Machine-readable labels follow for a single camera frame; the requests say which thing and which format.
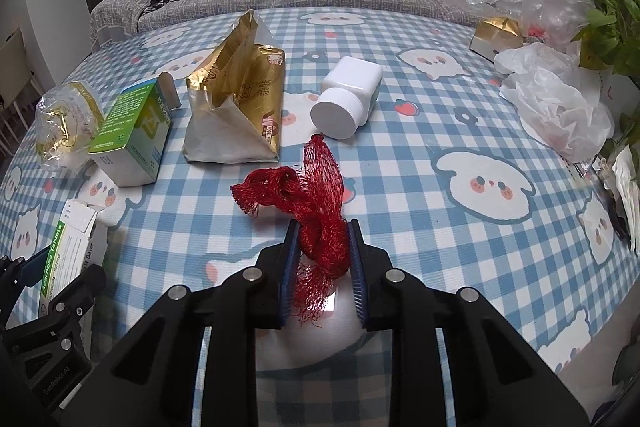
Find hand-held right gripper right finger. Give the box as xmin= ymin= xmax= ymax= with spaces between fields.
xmin=346 ymin=218 xmax=591 ymax=427

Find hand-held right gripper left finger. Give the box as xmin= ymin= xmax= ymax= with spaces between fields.
xmin=87 ymin=219 xmax=303 ymax=427

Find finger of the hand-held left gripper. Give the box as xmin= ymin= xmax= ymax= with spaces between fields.
xmin=0 ymin=252 xmax=51 ymax=303
xmin=10 ymin=264 xmax=108 ymax=348

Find white green medicine box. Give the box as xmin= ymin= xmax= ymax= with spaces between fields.
xmin=39 ymin=199 xmax=108 ymax=323

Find red mesh net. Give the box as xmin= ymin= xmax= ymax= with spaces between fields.
xmin=230 ymin=133 xmax=351 ymax=325

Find clear gold wrapper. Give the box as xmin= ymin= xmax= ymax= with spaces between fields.
xmin=34 ymin=81 xmax=106 ymax=172

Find white plastic bottle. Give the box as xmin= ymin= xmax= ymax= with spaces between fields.
xmin=310 ymin=56 xmax=385 ymax=140

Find gold snack bag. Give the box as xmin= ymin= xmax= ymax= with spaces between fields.
xmin=181 ymin=9 xmax=287 ymax=165

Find blue checkered printed tablecloth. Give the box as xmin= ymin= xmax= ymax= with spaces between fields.
xmin=0 ymin=7 xmax=640 ymax=388

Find beige dining chair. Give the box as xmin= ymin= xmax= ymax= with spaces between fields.
xmin=0 ymin=29 xmax=38 ymax=158

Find small silver sachet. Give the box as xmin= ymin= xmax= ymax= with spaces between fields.
xmin=572 ymin=158 xmax=602 ymax=178

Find white plastic bag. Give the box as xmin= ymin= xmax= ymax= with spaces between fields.
xmin=495 ymin=42 xmax=616 ymax=162

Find gold white box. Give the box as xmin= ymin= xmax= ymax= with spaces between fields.
xmin=470 ymin=16 xmax=525 ymax=58

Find white folded papers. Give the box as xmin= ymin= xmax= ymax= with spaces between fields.
xmin=602 ymin=144 xmax=640 ymax=253

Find potted green plant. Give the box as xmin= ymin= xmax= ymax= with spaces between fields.
xmin=570 ymin=0 xmax=640 ymax=188

